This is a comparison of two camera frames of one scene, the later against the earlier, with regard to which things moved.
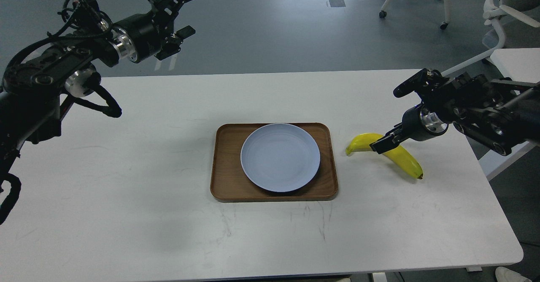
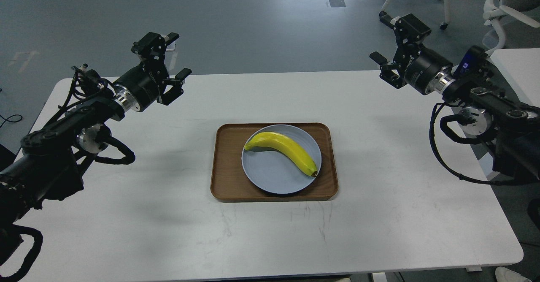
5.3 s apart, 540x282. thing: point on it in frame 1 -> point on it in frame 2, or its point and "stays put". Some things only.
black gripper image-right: [417, 125] -> [424, 69]
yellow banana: [362, 142] -> [283, 145]
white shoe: [503, 274] stays put
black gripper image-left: [136, 37] -> [141, 87]
